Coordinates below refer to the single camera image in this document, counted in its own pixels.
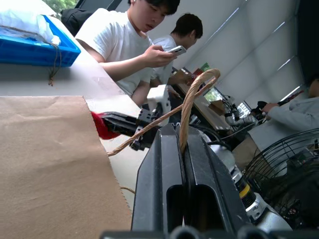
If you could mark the person in grey hoodie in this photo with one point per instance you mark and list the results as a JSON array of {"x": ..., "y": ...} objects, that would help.
[{"x": 296, "y": 112}]

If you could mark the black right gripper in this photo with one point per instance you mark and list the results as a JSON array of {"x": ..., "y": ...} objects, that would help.
[{"x": 147, "y": 119}]

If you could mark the brown paper bag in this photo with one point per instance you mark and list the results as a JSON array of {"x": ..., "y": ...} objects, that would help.
[{"x": 54, "y": 161}]

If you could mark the black backpack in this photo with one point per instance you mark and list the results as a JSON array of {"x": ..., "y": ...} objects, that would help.
[{"x": 74, "y": 20}]

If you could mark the white plastic bag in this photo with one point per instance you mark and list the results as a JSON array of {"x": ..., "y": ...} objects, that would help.
[{"x": 22, "y": 21}]

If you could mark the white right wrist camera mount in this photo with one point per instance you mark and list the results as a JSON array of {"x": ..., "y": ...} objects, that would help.
[{"x": 159, "y": 97}]

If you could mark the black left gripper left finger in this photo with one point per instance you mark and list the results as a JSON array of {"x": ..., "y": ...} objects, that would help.
[{"x": 152, "y": 174}]

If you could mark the blue plastic crate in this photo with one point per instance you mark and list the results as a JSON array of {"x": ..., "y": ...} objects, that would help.
[{"x": 32, "y": 53}]

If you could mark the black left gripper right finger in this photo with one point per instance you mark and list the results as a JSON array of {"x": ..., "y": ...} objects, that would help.
[{"x": 211, "y": 179}]

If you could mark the white smartphone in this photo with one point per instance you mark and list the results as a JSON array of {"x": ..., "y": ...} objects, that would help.
[{"x": 177, "y": 49}]

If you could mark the person in white T-shirt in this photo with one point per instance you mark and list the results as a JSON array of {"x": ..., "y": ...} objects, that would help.
[{"x": 109, "y": 35}]

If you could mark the black-haired person in white shirt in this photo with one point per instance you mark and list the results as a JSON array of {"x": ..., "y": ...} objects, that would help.
[{"x": 185, "y": 25}]

